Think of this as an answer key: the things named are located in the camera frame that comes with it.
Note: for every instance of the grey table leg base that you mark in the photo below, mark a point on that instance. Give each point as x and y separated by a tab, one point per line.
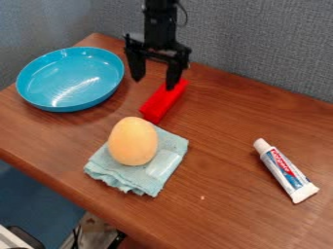
94	234

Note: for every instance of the orange egg-shaped sponge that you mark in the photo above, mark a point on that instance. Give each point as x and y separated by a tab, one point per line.
133	142

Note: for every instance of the blue plate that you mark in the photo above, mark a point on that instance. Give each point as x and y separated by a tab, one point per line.
70	79

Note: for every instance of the light blue folded cloth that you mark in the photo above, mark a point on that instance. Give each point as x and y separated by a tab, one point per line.
144	179

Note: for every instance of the red rectangular block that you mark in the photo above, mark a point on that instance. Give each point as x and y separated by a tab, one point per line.
161	101

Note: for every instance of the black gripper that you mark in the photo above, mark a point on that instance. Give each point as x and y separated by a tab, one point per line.
157	42

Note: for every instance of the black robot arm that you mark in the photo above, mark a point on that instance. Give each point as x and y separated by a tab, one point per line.
162	2

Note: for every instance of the white toothpaste tube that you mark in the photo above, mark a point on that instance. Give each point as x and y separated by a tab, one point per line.
295	182

